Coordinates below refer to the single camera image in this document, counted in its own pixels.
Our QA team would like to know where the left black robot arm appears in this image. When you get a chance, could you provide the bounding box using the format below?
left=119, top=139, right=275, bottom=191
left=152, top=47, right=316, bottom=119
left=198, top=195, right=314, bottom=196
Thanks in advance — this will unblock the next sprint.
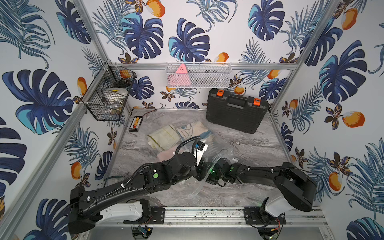
left=68, top=152, right=213, bottom=235

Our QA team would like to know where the pink towel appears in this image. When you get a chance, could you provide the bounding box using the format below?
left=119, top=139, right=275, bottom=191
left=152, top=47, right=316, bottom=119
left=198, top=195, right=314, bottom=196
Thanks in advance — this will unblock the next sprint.
left=157, top=146, right=177, bottom=162

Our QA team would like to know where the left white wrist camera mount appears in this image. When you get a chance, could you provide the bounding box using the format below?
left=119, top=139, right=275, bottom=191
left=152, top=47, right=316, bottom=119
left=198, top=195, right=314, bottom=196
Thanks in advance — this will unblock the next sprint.
left=194, top=141, right=208, bottom=166

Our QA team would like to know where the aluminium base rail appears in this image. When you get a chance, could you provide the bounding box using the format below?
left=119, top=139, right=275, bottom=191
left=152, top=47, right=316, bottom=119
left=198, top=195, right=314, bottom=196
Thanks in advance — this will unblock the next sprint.
left=82, top=205, right=329, bottom=228

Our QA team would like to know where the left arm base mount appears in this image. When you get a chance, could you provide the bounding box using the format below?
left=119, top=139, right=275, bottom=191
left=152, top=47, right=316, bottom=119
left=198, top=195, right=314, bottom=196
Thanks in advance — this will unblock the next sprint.
left=123, top=199, right=166, bottom=225

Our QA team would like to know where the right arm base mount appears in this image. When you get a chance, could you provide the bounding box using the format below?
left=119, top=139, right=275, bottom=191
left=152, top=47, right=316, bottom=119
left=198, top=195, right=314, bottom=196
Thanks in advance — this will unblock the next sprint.
left=244, top=198, right=287, bottom=227

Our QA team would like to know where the clear plastic vacuum bag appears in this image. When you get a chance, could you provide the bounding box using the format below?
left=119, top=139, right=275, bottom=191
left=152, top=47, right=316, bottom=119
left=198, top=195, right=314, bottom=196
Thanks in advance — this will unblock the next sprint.
left=125, top=113, right=244, bottom=208

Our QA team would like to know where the pink triangular object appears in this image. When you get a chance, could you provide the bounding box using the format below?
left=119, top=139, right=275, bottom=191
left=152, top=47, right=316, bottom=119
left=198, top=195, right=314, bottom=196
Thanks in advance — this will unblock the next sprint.
left=168, top=64, right=191, bottom=88

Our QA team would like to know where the black plastic tool case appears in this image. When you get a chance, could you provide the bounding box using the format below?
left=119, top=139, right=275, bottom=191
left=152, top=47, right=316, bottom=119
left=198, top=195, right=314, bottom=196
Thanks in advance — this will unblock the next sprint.
left=206, top=89, right=269, bottom=134

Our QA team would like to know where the black wire basket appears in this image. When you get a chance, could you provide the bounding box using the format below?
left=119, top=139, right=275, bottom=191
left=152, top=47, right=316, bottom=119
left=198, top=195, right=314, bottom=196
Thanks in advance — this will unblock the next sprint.
left=81, top=62, right=137, bottom=122

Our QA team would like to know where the clear mesh wall tray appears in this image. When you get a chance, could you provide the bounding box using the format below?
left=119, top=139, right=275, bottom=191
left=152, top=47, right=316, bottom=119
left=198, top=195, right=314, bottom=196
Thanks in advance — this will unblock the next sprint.
left=165, top=63, right=232, bottom=89

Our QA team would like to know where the small black battery box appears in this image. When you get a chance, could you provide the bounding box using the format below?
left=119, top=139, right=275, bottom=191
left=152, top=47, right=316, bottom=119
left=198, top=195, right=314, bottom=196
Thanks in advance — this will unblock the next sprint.
left=129, top=116, right=143, bottom=133

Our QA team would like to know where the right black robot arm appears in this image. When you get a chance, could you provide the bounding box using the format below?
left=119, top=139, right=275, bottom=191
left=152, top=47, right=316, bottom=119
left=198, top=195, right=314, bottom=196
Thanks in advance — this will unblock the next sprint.
left=202, top=158, right=317, bottom=217

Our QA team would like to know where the cream striped towel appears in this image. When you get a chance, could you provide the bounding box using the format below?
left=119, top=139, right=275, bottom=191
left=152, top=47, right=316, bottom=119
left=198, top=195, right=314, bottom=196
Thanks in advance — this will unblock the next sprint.
left=147, top=125, right=181, bottom=152

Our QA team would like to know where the blue white patterned towel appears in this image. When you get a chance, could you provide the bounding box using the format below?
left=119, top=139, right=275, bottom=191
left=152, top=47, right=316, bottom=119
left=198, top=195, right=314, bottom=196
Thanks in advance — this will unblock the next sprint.
left=176, top=121, right=214, bottom=144

